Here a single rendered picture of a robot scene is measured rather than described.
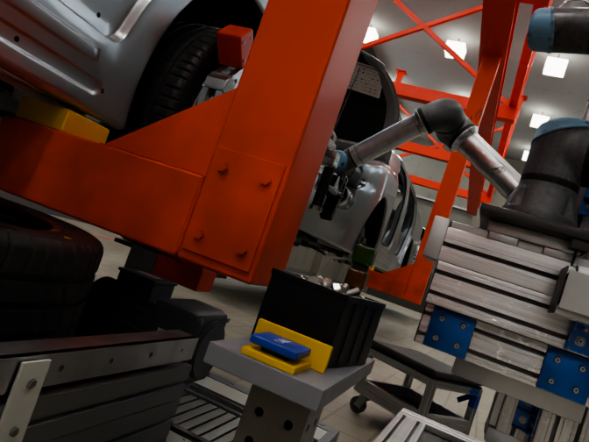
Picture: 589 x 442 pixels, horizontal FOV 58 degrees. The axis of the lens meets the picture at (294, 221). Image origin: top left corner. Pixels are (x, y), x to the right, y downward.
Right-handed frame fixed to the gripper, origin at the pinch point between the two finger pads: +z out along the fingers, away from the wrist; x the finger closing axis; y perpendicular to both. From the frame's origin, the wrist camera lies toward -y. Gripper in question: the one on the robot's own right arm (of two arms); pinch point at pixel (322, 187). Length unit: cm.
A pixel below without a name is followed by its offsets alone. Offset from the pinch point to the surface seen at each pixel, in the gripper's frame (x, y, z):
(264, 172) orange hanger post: 12, -11, 77
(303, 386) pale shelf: 35, -39, 97
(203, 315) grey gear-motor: 0, -43, 54
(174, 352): 8, -46, 79
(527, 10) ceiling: 8, 567, -882
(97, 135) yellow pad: -36, -12, 64
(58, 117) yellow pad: -38, -12, 75
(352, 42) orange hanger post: 16, 20, 67
